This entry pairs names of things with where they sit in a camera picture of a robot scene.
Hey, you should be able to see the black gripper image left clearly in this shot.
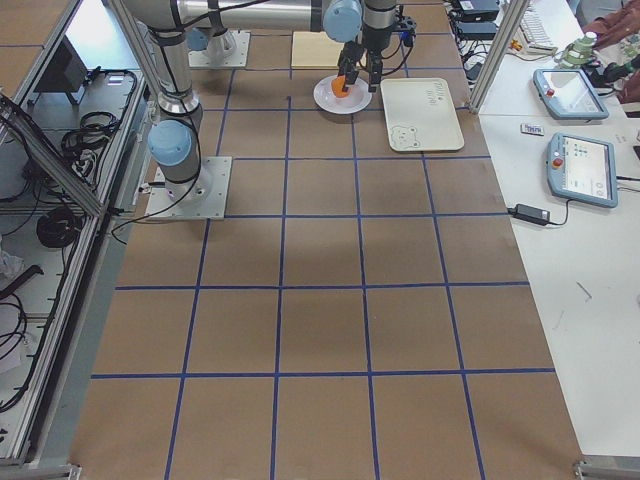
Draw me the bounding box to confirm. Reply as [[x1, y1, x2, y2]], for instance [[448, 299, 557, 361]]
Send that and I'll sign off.
[[337, 14, 416, 93]]

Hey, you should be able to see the orange fruit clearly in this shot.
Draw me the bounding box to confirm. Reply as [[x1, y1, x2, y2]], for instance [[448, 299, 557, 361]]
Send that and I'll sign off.
[[330, 75, 350, 98]]

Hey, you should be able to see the white round plate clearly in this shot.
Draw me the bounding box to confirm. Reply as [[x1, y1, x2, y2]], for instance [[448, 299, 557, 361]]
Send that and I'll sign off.
[[313, 76, 372, 115]]

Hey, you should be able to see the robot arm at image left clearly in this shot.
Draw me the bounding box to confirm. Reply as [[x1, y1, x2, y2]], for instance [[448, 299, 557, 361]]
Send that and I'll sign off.
[[124, 1, 416, 221]]

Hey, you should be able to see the cream tray with bear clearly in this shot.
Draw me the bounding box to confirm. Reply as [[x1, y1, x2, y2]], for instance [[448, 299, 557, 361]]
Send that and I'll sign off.
[[380, 78, 464, 152]]

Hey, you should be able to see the bamboo cutting board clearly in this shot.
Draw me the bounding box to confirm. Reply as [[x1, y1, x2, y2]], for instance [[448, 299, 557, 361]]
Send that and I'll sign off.
[[291, 31, 343, 70]]

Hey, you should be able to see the white keyboard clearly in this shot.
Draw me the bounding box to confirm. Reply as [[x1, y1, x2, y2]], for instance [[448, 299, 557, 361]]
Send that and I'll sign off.
[[515, 4, 557, 55]]

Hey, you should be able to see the small white label box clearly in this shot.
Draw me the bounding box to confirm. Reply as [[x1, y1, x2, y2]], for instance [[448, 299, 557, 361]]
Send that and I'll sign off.
[[520, 123, 545, 136]]

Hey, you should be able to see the teach pendant far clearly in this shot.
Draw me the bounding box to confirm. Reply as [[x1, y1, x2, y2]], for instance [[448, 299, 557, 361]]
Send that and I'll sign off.
[[532, 69, 609, 120]]

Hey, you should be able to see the teach pendant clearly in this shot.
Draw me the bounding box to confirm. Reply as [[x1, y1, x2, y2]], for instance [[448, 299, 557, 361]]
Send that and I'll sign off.
[[532, 69, 609, 120], [546, 133, 618, 208]]

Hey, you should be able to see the black power adapter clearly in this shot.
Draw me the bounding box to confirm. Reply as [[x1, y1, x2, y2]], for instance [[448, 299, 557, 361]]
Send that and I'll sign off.
[[507, 203, 550, 226]]

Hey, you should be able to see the teach pendant near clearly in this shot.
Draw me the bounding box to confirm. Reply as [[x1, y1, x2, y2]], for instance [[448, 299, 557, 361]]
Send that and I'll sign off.
[[546, 133, 618, 208]]

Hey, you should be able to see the aluminium frame post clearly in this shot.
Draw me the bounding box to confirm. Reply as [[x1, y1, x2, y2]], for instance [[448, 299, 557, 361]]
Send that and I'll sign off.
[[468, 0, 529, 114]]

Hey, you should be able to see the arm base plate image right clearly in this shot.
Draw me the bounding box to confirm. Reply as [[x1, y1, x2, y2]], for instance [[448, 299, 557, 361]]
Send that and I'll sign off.
[[187, 29, 251, 70]]

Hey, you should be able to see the arm base plate image left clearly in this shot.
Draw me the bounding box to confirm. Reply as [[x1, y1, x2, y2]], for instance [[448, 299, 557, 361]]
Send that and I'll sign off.
[[145, 156, 232, 221]]

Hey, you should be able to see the coiled black cable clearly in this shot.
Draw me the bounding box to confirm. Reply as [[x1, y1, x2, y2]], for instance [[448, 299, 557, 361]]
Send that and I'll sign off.
[[35, 204, 81, 250]]

